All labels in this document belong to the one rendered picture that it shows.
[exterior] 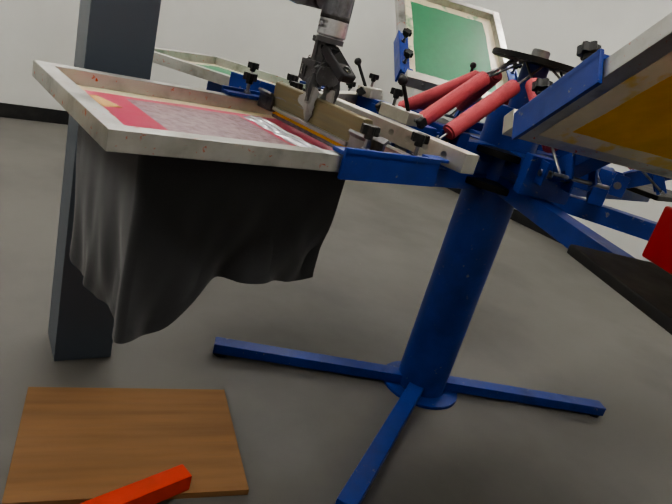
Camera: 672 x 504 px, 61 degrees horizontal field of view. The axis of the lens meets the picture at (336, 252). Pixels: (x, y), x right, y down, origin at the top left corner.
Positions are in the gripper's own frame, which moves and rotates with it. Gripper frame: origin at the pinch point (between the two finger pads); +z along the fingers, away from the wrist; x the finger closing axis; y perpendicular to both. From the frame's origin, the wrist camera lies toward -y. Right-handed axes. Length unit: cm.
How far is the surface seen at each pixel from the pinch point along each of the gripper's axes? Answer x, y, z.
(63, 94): 61, 0, 3
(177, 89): 27.2, 25.5, 2.5
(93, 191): 52, 5, 25
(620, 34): -412, 160, -86
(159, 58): 6, 97, 3
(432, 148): -21.1, -22.9, -1.1
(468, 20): -156, 100, -47
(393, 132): -23.1, -5.6, -0.6
